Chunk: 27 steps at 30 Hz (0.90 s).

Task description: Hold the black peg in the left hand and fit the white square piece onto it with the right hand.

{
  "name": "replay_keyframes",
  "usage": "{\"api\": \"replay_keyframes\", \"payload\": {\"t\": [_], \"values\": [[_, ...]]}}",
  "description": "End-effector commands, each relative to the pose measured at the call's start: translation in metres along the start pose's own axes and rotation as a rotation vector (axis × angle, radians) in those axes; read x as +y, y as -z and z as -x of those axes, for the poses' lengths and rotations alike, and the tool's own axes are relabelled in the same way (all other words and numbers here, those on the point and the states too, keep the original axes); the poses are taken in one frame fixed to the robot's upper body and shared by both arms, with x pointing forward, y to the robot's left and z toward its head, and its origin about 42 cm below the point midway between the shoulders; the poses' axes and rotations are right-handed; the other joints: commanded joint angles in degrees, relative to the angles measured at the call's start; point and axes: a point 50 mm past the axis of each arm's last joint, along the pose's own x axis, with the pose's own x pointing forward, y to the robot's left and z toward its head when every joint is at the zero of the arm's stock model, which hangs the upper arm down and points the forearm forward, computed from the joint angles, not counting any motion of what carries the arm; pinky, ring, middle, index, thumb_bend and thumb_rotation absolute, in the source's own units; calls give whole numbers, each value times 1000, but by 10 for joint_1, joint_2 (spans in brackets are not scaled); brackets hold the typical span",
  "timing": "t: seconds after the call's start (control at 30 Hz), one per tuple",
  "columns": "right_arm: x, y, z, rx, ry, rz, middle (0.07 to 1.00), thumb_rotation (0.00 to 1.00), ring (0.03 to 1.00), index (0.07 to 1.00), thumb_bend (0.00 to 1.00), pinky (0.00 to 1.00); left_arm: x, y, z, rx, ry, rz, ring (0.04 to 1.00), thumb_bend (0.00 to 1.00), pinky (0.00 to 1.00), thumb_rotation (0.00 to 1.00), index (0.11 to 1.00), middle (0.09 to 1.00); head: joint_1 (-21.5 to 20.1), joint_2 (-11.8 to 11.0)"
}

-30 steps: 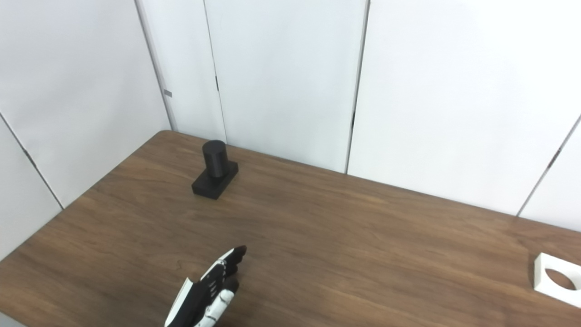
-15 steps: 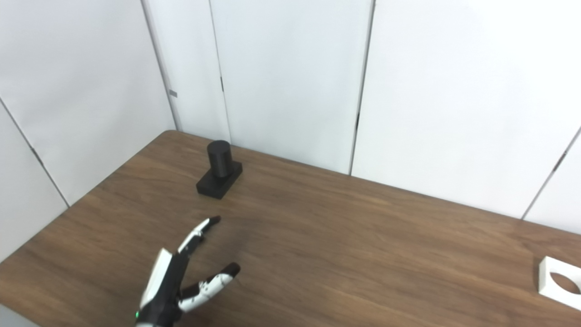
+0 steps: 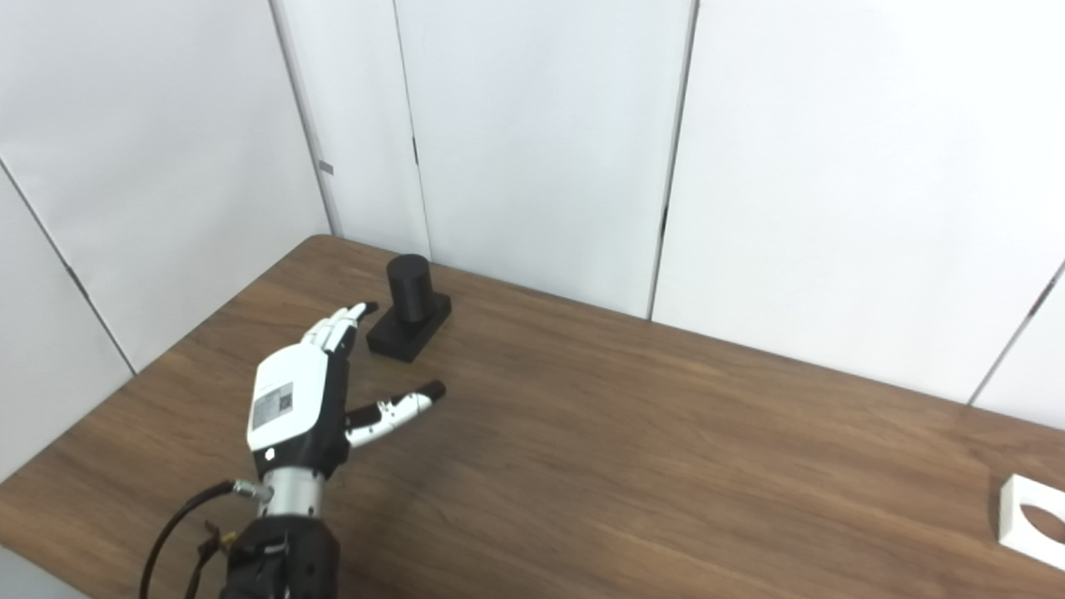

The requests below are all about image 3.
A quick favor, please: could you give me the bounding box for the white square piece with hole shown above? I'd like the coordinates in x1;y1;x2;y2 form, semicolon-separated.
998;474;1065;572

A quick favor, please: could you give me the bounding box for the black peg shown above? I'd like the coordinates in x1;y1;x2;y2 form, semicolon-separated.
366;254;453;364

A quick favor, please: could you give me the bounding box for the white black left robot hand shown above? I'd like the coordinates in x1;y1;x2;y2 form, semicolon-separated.
247;301;447;483

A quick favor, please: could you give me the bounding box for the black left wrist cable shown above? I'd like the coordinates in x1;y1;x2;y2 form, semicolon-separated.
139;480;272;599

